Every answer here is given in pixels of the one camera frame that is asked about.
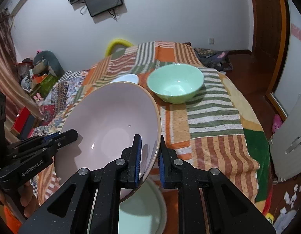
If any mint green plate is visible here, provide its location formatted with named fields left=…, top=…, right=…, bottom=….
left=118, top=179, right=167, bottom=234

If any brown wooden door frame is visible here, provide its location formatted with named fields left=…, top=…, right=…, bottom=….
left=248, top=0, right=291, bottom=120

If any white round plate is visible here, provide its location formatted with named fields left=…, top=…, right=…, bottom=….
left=111, top=74, right=139, bottom=84

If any pink bowl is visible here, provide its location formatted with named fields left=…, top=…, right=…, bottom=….
left=54, top=82, right=162, bottom=185

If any red box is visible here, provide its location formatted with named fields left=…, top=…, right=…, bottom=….
left=11, top=107, right=30, bottom=136

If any grey stuffed shark toy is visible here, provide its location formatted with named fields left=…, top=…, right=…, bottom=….
left=32, top=50, right=65, bottom=78

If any floral patterned bedspread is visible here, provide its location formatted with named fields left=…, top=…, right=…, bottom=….
left=29, top=70, right=90, bottom=137

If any pile of dark clothes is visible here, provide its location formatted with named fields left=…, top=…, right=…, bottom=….
left=194, top=48, right=234, bottom=72

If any mint green bowl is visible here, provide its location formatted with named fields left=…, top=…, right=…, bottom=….
left=146, top=63, right=204, bottom=104

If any striped patchwork tablecloth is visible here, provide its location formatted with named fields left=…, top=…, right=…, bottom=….
left=30, top=41, right=272, bottom=234

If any pink plush toy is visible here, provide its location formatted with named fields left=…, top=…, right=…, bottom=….
left=272, top=114, right=283, bottom=134

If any striped pink curtain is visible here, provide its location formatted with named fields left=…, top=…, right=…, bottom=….
left=0, top=10, right=41, bottom=143

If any person's left hand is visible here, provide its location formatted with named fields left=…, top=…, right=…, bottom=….
left=0, top=175, right=39, bottom=223

